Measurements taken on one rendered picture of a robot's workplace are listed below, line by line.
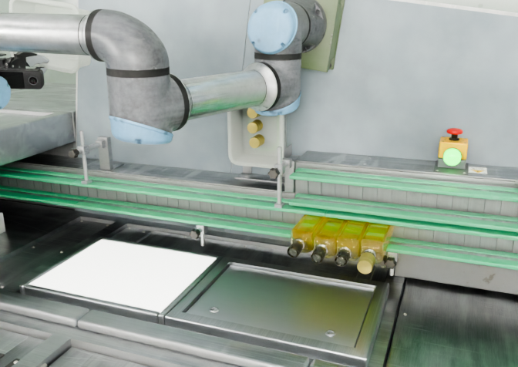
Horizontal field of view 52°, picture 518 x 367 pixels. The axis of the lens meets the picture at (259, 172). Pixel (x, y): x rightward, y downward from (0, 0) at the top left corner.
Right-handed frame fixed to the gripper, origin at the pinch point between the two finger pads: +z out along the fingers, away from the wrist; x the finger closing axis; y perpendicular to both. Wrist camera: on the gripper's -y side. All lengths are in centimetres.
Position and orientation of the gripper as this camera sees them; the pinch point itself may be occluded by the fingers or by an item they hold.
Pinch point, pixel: (47, 63)
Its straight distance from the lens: 155.6
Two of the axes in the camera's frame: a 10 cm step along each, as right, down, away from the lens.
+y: -9.3, -2.0, 3.1
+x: -0.5, 9.1, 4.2
